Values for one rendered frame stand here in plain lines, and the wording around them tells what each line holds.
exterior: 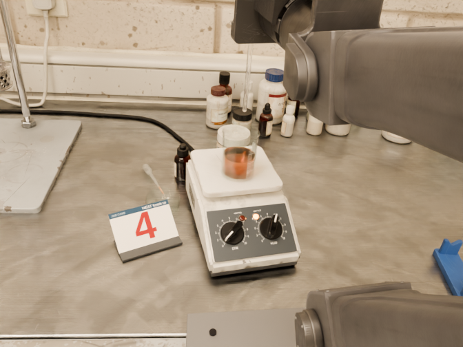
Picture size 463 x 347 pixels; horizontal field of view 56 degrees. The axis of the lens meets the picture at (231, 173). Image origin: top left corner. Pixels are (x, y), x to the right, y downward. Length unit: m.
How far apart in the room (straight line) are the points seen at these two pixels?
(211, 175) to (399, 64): 0.45
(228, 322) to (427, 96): 0.38
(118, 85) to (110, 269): 0.54
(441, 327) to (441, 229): 0.57
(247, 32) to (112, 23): 0.63
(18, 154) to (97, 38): 0.34
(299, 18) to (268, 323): 0.33
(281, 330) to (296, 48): 0.32
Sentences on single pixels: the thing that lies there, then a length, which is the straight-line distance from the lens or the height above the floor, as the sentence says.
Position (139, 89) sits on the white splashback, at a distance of 1.05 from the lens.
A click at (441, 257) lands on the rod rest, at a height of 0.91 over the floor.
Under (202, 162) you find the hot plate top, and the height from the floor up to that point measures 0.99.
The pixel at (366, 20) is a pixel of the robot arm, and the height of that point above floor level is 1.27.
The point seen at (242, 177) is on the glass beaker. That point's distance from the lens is 0.62.
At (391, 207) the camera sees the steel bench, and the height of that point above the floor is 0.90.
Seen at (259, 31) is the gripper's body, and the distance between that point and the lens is 0.45.
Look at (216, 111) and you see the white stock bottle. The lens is 0.93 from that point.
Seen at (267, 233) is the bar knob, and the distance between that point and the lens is 0.60.
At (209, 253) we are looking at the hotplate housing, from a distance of 0.59.
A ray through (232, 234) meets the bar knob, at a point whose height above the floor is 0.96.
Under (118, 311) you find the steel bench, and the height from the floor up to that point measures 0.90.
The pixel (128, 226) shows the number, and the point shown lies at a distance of 0.65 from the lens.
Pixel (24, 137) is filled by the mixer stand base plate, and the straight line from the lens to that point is 0.94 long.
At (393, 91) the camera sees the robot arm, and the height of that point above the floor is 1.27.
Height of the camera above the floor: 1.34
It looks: 34 degrees down
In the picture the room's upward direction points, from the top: 5 degrees clockwise
